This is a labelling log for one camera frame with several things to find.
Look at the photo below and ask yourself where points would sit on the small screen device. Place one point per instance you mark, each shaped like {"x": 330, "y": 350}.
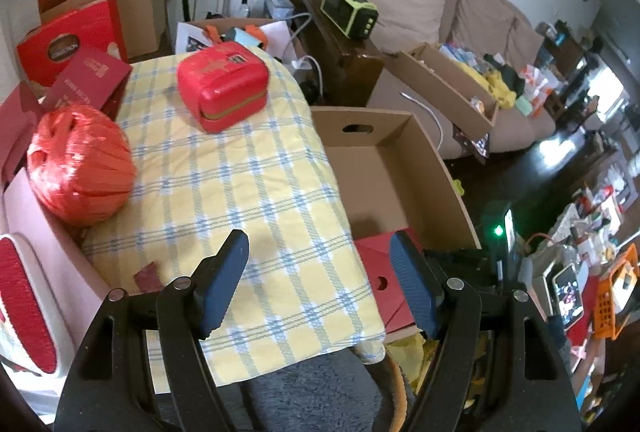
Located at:
{"x": 565, "y": 292}

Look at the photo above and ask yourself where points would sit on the small green toy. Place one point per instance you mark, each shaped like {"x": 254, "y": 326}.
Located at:
{"x": 458, "y": 187}

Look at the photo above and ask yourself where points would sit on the red cardboard box with hole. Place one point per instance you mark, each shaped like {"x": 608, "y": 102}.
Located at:
{"x": 385, "y": 262}

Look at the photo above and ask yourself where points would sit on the yellow plastic bag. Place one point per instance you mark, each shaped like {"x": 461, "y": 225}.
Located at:
{"x": 415, "y": 357}

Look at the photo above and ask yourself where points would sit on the brown sofa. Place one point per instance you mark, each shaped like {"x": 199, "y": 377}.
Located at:
{"x": 530, "y": 132}

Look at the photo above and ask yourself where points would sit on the long cardboard tray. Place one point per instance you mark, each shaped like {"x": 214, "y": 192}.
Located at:
{"x": 440, "y": 87}

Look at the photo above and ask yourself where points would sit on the red gift box oval label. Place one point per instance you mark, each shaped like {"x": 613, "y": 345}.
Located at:
{"x": 90, "y": 22}

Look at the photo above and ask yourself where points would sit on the orange plastic basket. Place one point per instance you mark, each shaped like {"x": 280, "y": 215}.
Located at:
{"x": 615, "y": 297}

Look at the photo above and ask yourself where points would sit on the pile of small packets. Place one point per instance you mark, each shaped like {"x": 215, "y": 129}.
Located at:
{"x": 500, "y": 82}

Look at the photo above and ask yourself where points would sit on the white red lint brush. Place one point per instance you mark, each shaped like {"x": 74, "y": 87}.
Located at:
{"x": 25, "y": 302}

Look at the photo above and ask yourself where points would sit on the white paper sheet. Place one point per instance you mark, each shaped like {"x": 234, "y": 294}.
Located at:
{"x": 192, "y": 37}

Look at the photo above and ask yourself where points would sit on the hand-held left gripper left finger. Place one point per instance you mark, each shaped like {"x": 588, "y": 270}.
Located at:
{"x": 220, "y": 282}

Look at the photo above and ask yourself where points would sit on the brown closed cardboard box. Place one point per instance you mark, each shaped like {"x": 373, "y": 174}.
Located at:
{"x": 145, "y": 7}

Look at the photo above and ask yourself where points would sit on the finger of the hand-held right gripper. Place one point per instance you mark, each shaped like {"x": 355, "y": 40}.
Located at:
{"x": 450, "y": 258}

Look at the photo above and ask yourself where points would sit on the orange toy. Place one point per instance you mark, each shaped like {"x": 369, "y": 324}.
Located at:
{"x": 257, "y": 35}

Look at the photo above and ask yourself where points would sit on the light grey plastic case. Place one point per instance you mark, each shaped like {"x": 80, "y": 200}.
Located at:
{"x": 279, "y": 2}

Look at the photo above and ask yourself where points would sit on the large cardboard box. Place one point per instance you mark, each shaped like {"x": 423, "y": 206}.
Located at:
{"x": 380, "y": 172}

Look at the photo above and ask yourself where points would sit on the dark red felt bag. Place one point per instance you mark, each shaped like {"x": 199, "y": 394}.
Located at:
{"x": 17, "y": 132}

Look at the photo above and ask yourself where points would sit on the dark red gift box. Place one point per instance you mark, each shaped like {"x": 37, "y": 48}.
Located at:
{"x": 85, "y": 77}

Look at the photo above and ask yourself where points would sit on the pink box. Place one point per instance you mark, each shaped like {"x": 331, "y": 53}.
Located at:
{"x": 55, "y": 252}

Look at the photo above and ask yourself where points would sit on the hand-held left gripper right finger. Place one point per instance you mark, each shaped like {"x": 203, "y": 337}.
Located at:
{"x": 415, "y": 282}

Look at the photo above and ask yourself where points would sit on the dark wooden side table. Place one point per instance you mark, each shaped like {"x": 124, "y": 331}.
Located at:
{"x": 345, "y": 67}

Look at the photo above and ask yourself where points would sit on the red tin case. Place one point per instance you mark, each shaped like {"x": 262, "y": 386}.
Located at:
{"x": 220, "y": 82}

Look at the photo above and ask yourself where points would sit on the yellow plaid tablecloth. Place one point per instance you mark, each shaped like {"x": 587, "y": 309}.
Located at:
{"x": 225, "y": 192}

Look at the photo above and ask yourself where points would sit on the dark red paper scrap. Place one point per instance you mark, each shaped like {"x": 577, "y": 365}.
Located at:
{"x": 147, "y": 277}

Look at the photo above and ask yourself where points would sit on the red ribbon ball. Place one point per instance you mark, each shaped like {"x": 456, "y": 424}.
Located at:
{"x": 80, "y": 167}

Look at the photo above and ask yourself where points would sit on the green black portable radio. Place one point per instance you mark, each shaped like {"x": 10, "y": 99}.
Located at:
{"x": 350, "y": 12}

